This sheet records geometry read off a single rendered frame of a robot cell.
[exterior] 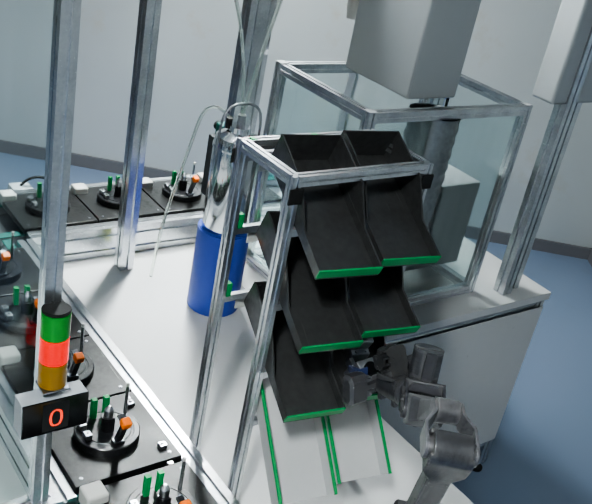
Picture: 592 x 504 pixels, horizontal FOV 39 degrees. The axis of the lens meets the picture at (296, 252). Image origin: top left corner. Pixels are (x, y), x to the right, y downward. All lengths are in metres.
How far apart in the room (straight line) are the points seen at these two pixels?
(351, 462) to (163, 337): 0.78
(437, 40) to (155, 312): 1.13
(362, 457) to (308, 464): 0.14
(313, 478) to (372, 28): 1.38
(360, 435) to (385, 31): 1.22
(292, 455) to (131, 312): 0.90
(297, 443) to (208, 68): 3.75
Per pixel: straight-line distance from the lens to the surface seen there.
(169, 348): 2.38
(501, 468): 3.72
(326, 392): 1.72
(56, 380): 1.53
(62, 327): 1.47
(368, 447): 1.90
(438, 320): 2.80
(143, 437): 1.91
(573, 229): 5.84
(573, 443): 4.05
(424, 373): 1.58
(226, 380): 2.29
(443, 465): 1.31
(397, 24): 2.52
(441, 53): 2.52
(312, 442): 1.82
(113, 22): 5.33
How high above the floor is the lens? 2.20
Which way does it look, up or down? 27 degrees down
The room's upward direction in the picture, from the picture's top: 12 degrees clockwise
